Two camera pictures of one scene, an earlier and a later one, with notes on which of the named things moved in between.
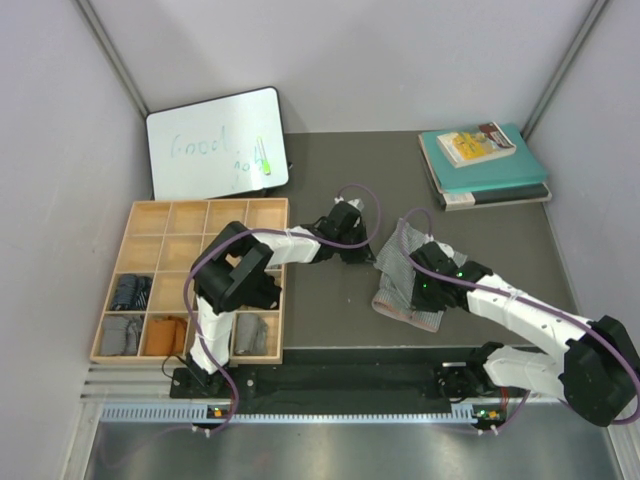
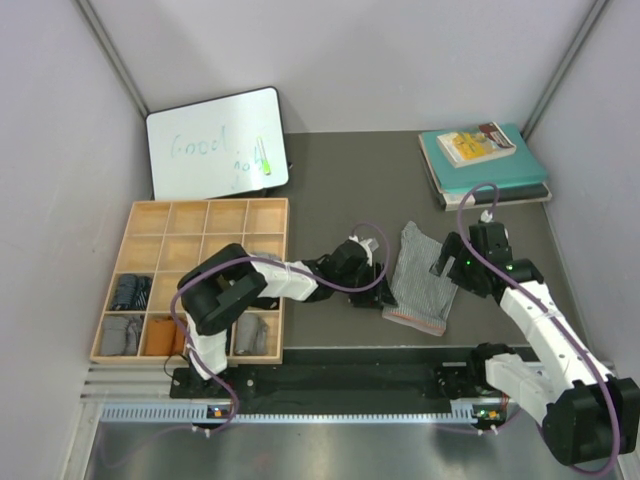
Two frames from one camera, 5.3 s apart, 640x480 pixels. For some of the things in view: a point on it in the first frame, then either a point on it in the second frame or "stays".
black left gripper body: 356,235 to 362,276
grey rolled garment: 251,334 stays
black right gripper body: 424,295 to 464,271
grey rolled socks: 120,335 stays
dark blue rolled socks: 132,293 stays
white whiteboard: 209,150 stays
